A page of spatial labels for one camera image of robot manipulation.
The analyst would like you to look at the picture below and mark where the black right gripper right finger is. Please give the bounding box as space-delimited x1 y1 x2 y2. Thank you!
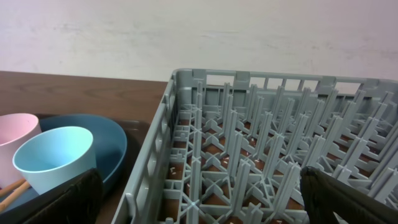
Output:
300 166 397 224

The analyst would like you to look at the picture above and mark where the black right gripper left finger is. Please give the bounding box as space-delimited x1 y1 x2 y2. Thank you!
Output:
0 167 104 224

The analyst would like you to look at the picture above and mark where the grey dishwasher rack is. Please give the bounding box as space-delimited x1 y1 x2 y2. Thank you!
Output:
113 68 397 223

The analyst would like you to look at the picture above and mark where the light blue cup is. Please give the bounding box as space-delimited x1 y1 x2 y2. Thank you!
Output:
12 126 96 195

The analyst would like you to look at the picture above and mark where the dark blue plate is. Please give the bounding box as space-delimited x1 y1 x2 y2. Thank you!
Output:
5 114 127 211

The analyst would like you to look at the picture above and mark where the wooden chopstick left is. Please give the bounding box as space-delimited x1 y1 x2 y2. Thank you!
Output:
0 179 29 197

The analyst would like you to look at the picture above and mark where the pink cup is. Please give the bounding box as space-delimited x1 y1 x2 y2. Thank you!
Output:
1 113 42 189

